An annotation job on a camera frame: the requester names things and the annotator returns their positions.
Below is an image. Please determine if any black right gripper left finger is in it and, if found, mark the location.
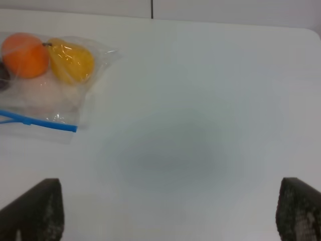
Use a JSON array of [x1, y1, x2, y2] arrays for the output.
[[1, 178, 64, 240]]

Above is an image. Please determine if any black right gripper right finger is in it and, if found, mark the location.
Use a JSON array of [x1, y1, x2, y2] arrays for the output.
[[275, 177, 320, 241]]

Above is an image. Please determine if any yellow pear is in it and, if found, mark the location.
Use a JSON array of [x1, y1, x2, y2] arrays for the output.
[[43, 38, 95, 85]]

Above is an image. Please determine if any dark purple eggplant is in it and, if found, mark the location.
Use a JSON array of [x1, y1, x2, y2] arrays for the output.
[[0, 62, 11, 91]]

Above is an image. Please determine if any orange fruit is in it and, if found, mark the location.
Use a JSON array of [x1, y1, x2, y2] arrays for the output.
[[1, 33, 49, 79]]

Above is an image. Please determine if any clear zip bag blue zipper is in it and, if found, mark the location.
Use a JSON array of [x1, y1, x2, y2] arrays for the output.
[[1, 32, 120, 141]]

